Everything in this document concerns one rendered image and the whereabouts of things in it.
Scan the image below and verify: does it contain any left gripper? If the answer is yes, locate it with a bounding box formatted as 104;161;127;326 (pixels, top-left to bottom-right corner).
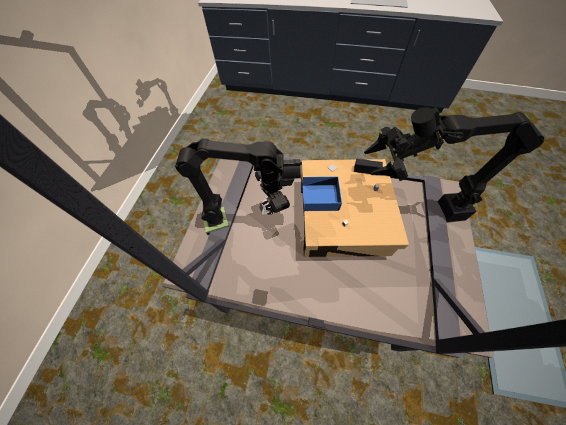
255;171;290;213

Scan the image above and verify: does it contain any blue open-top tray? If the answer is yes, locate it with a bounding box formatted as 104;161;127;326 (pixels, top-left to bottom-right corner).
303;177;342;211

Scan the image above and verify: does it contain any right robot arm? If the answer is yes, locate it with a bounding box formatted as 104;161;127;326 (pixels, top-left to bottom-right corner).
386;107;545;210

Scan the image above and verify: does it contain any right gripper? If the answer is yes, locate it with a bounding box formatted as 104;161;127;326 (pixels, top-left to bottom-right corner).
364;127;420;181

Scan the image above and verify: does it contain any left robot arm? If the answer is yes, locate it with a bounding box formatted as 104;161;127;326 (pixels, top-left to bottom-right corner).
175;138;301;227

